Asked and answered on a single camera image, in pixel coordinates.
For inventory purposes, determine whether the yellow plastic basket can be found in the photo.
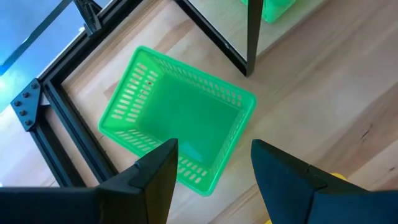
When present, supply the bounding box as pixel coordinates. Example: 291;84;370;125
264;172;349;224

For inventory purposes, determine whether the wooden shelf board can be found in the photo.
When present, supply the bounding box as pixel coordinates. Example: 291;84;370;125
188;0;330;60

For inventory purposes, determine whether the black frame corner bracket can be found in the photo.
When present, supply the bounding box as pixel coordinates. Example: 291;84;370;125
10;77;43;132

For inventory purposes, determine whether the green plastic basket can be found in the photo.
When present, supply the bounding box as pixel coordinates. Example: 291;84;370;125
241;0;297;24
98;45;258;197

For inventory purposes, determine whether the black aluminium table frame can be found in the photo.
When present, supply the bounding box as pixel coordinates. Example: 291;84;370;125
0;0;144;187

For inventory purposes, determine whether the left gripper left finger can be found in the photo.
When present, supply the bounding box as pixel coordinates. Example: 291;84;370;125
0;138;180;224

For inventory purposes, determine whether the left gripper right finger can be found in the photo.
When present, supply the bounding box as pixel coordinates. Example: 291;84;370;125
251;139;398;224

